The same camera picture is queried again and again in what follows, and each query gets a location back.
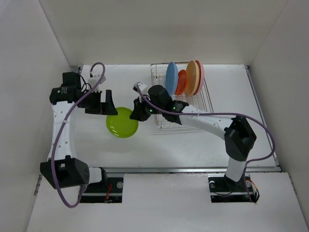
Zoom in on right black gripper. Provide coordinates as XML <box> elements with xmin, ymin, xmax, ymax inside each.
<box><xmin>130</xmin><ymin>94</ymin><xmax>165</xmax><ymax>121</ymax></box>

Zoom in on tan beige plate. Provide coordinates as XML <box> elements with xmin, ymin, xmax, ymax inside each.
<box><xmin>185</xmin><ymin>60</ymin><xmax>199</xmax><ymax>96</ymax></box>

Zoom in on aluminium table rail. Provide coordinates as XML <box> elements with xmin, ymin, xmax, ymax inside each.
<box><xmin>33</xmin><ymin>64</ymin><xmax>282</xmax><ymax>196</ymax></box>

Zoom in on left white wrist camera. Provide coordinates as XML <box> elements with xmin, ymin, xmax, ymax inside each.
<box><xmin>87</xmin><ymin>75</ymin><xmax>106</xmax><ymax>92</ymax></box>

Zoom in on blue plate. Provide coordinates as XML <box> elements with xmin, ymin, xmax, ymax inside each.
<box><xmin>165</xmin><ymin>62</ymin><xmax>178</xmax><ymax>96</ymax></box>

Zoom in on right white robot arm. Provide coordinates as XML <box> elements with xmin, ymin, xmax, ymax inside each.
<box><xmin>130</xmin><ymin>82</ymin><xmax>256</xmax><ymax>190</ymax></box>

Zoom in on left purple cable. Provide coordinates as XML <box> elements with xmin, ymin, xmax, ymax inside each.
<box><xmin>52</xmin><ymin>62</ymin><xmax>106</xmax><ymax>208</ymax></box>

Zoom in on green plate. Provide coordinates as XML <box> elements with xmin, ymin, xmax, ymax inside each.
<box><xmin>106</xmin><ymin>107</ymin><xmax>139</xmax><ymax>138</ymax></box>

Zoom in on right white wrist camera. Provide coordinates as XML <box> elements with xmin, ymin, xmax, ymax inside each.
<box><xmin>133</xmin><ymin>82</ymin><xmax>148</xmax><ymax>94</ymax></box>

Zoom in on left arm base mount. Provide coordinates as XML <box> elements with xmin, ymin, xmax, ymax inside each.
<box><xmin>80</xmin><ymin>176</ymin><xmax>124</xmax><ymax>203</ymax></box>

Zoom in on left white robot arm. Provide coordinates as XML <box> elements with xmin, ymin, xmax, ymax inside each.
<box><xmin>40</xmin><ymin>72</ymin><xmax>118</xmax><ymax>192</ymax></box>

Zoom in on orange plate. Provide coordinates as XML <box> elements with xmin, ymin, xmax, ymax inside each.
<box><xmin>174</xmin><ymin>70</ymin><xmax>188</xmax><ymax>95</ymax></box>

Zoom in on pink plate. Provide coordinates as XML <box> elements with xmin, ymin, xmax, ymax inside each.
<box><xmin>194</xmin><ymin>60</ymin><xmax>205</xmax><ymax>95</ymax></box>

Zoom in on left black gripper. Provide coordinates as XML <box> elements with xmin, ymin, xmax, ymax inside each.
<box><xmin>79</xmin><ymin>89</ymin><xmax>117</xmax><ymax>115</ymax></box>

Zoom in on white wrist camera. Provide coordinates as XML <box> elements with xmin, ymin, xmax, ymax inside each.
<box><xmin>87</xmin><ymin>75</ymin><xmax>106</xmax><ymax>92</ymax></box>
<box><xmin>133</xmin><ymin>82</ymin><xmax>148</xmax><ymax>94</ymax></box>

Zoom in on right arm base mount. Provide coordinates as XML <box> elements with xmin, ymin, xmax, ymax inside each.
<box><xmin>208</xmin><ymin>176</ymin><xmax>260</xmax><ymax>203</ymax></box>

